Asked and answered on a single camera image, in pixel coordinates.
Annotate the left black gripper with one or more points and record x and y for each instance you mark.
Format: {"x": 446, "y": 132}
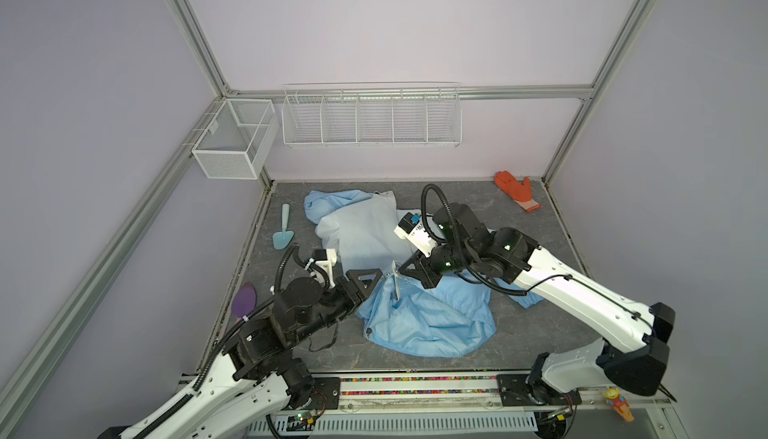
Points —
{"x": 362, "y": 292}

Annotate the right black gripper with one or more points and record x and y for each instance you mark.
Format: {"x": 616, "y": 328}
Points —
{"x": 421, "y": 271}

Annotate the light blue jacket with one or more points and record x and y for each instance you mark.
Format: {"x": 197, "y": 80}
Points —
{"x": 450, "y": 321}

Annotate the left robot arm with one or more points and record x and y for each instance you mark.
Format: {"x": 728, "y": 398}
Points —
{"x": 253, "y": 372}

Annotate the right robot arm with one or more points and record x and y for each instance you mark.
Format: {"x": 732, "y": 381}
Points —
{"x": 632, "y": 349}

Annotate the mint green trowel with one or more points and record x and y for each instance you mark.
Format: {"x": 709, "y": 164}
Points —
{"x": 282, "y": 238}

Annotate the purple pink brush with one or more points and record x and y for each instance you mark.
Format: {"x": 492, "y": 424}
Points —
{"x": 244, "y": 301}

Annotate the orange red glove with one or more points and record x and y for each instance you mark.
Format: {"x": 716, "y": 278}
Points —
{"x": 520, "y": 191}

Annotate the green circuit board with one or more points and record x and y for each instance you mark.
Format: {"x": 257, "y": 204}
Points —
{"x": 299, "y": 423}

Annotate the white slotted vent strip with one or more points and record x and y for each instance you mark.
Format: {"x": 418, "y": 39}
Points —
{"x": 343, "y": 425}

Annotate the white mesh box basket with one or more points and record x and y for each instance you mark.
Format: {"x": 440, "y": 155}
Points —
{"x": 237, "y": 139}

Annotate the orange yellow toy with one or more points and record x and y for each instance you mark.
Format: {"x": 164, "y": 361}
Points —
{"x": 618, "y": 403}

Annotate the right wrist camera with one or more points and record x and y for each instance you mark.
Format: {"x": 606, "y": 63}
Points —
{"x": 412, "y": 228}

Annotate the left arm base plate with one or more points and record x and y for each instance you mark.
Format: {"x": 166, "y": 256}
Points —
{"x": 323, "y": 394}

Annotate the white wire shelf basket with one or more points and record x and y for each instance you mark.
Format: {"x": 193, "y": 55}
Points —
{"x": 372, "y": 114}

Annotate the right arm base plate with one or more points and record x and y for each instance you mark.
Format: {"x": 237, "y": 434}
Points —
{"x": 514, "y": 391}

